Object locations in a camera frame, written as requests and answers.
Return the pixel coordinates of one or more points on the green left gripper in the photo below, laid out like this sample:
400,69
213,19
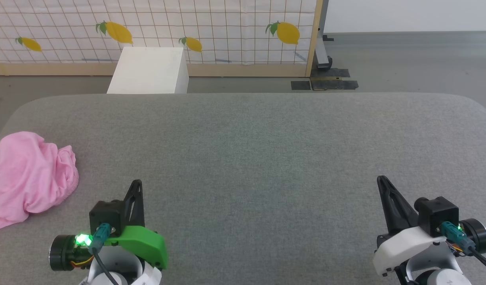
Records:
143,245

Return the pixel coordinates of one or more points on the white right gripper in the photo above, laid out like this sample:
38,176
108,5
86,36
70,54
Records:
405,245

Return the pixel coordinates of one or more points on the pink cloth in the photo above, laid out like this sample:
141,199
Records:
25,178

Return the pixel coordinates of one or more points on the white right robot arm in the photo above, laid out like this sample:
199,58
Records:
437,273

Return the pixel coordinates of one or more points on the left wrist black motor cylinder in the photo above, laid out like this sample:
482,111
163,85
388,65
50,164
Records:
62,253

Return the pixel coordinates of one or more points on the wrist black motor cylinder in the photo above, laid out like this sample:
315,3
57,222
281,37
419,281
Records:
62,253
478,235

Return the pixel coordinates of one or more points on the right wrist black motor cylinder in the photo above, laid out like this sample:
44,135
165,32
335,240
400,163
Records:
478,235

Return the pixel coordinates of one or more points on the black floor tape patch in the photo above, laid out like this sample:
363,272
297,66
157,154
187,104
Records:
349,84
300,85

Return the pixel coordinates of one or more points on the white box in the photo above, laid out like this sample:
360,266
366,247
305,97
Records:
147,71

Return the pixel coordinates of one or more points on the grey metal stand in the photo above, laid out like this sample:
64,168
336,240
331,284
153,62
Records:
321,51

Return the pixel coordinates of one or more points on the lemon print partition screen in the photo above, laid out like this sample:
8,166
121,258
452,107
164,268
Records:
227,23

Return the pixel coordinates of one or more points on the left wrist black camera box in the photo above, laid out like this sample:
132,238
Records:
106,215

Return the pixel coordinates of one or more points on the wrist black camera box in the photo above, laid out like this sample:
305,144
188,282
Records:
437,213
106,215

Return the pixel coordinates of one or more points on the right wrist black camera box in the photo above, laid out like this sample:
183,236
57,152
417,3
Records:
437,213

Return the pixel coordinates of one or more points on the brown floor base plate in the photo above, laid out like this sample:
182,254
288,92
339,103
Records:
325,83

